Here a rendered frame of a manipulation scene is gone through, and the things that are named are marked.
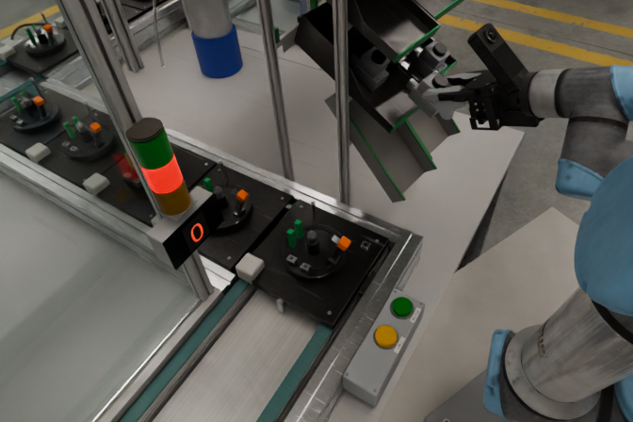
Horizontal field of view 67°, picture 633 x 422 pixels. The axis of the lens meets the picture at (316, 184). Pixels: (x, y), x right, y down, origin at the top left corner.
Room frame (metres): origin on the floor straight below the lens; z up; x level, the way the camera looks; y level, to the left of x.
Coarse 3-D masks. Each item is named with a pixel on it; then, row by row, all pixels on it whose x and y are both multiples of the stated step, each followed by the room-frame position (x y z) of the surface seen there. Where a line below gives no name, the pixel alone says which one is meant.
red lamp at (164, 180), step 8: (160, 168) 0.49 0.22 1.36; (168, 168) 0.49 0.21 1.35; (176, 168) 0.51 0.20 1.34; (152, 176) 0.49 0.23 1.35; (160, 176) 0.49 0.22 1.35; (168, 176) 0.49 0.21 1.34; (176, 176) 0.50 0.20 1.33; (152, 184) 0.49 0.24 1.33; (160, 184) 0.49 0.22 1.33; (168, 184) 0.49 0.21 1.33; (176, 184) 0.50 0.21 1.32; (160, 192) 0.49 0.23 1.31; (168, 192) 0.49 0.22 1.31
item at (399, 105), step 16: (304, 16) 0.88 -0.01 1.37; (320, 16) 0.93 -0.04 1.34; (304, 32) 0.88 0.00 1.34; (320, 32) 0.85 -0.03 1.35; (352, 32) 0.95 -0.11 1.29; (304, 48) 0.88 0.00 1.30; (320, 48) 0.85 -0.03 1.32; (352, 48) 0.91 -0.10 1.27; (368, 48) 0.92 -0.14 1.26; (320, 64) 0.85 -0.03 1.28; (352, 80) 0.79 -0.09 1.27; (400, 80) 0.85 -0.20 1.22; (352, 96) 0.79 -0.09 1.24; (368, 96) 0.80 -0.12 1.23; (384, 96) 0.80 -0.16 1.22; (400, 96) 0.81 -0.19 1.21; (368, 112) 0.76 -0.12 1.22; (384, 112) 0.76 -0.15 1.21; (400, 112) 0.77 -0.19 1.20; (384, 128) 0.73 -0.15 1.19
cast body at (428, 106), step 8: (424, 80) 0.74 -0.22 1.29; (432, 80) 0.74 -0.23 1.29; (440, 80) 0.74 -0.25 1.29; (408, 88) 0.79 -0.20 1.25; (416, 88) 0.76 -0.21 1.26; (424, 88) 0.74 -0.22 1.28; (432, 88) 0.73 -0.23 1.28; (408, 96) 0.77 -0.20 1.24; (416, 96) 0.75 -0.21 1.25; (416, 104) 0.75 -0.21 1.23; (424, 104) 0.74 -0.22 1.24; (432, 104) 0.72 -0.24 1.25; (432, 112) 0.72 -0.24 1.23
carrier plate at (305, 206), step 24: (288, 216) 0.71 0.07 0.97; (312, 216) 0.70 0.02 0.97; (336, 216) 0.70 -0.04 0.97; (264, 240) 0.65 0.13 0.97; (360, 240) 0.62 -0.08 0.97; (384, 240) 0.62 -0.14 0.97; (360, 264) 0.56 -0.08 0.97; (264, 288) 0.53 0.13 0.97; (288, 288) 0.52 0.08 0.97; (312, 288) 0.51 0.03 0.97; (336, 288) 0.51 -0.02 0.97; (312, 312) 0.46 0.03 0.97; (336, 312) 0.46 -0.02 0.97
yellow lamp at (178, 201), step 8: (184, 184) 0.51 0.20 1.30; (176, 192) 0.49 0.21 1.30; (184, 192) 0.50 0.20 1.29; (160, 200) 0.49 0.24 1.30; (168, 200) 0.49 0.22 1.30; (176, 200) 0.49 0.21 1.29; (184, 200) 0.50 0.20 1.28; (160, 208) 0.49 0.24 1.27; (168, 208) 0.49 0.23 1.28; (176, 208) 0.49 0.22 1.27; (184, 208) 0.49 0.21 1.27
